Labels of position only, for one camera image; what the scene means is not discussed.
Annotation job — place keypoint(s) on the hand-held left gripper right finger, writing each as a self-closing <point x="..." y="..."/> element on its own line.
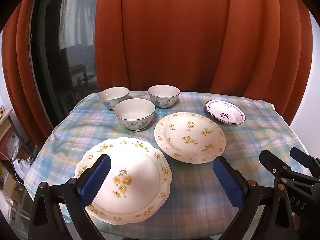
<point x="228" y="182"/>

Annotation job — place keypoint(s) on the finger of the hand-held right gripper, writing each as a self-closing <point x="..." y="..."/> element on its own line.
<point x="302" y="156"/>
<point x="270" y="160"/>

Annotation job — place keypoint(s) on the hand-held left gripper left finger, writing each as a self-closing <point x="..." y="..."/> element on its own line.
<point x="96" y="180"/>

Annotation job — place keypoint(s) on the white plate with red rim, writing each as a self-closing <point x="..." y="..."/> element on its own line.
<point x="135" y="160"/>

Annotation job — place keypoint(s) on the round yellow flower plate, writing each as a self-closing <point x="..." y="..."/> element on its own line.
<point x="190" y="135"/>

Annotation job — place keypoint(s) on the small red trimmed plate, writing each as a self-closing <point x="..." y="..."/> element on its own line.
<point x="225" y="111"/>

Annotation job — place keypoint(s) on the white blue flower bowl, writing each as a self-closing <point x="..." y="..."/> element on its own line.
<point x="163" y="100"/>
<point x="135" y="112"/>
<point x="112" y="95"/>

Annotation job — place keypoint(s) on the pastel plaid tablecloth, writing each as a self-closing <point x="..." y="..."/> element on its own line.
<point x="195" y="192"/>

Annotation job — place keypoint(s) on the white plastic bag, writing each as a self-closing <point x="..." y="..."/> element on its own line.
<point x="21" y="166"/>

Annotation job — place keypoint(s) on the dark glass window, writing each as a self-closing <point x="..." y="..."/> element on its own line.
<point x="70" y="55"/>

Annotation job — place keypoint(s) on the orange curtain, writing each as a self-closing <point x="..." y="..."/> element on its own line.
<point x="175" y="30"/>
<point x="17" y="67"/>

